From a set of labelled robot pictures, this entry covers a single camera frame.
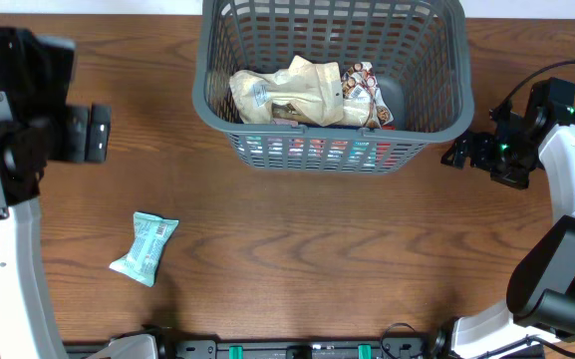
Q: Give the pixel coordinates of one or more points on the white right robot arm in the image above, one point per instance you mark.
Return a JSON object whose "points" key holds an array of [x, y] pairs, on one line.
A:
{"points": [[538, 310]]}

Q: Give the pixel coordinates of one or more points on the orange snack bag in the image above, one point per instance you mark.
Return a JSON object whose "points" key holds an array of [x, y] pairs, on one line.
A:
{"points": [[381, 156]]}

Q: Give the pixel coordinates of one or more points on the grey plastic slotted basket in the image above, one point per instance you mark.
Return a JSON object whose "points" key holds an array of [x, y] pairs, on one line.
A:
{"points": [[418, 50]]}

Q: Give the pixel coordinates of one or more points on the colourful Kleenex tissue multipack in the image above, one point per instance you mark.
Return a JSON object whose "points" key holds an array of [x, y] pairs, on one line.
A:
{"points": [[301, 154]]}

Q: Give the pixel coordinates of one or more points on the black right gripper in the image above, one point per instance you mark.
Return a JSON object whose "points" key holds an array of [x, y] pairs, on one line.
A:
{"points": [[480, 140]]}

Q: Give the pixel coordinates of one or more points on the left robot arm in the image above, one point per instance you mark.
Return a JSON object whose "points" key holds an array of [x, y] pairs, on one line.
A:
{"points": [[38, 126]]}

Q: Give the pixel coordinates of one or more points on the beige paper pouch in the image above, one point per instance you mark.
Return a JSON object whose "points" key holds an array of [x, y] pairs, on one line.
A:
{"points": [[305, 92]]}

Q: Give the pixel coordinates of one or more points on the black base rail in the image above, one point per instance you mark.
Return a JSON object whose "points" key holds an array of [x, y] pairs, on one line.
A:
{"points": [[159, 342]]}

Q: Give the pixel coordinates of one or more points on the beige brown Pantree bag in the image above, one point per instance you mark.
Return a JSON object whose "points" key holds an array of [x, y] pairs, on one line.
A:
{"points": [[363, 103]]}

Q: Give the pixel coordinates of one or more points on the teal snack packet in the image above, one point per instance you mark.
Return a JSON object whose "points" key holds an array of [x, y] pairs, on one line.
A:
{"points": [[152, 232]]}

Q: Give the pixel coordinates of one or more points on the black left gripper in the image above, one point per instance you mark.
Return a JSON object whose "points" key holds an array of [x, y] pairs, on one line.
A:
{"points": [[72, 121]]}

